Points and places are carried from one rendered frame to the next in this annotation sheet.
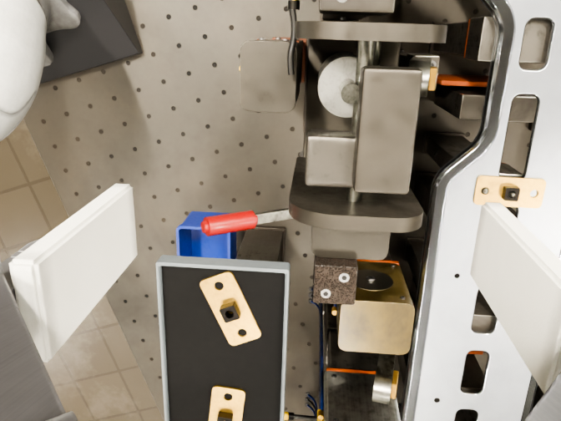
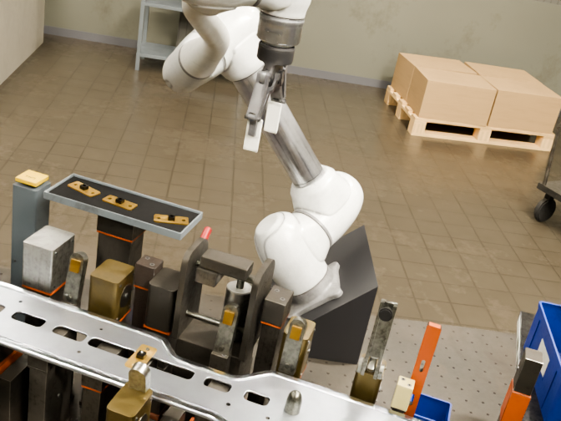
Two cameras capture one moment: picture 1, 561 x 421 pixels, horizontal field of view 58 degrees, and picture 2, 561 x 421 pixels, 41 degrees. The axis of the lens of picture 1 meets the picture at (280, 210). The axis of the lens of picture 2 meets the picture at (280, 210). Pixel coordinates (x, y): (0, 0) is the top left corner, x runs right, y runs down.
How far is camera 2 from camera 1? 1.56 m
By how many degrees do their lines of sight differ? 59
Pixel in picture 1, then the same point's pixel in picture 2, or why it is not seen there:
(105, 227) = (275, 121)
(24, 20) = (298, 274)
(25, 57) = (284, 261)
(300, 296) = not seen: hidden behind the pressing
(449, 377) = (32, 309)
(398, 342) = (99, 274)
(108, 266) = (269, 119)
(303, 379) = not seen: outside the picture
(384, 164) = (216, 255)
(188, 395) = (137, 200)
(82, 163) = (211, 307)
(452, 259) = (113, 330)
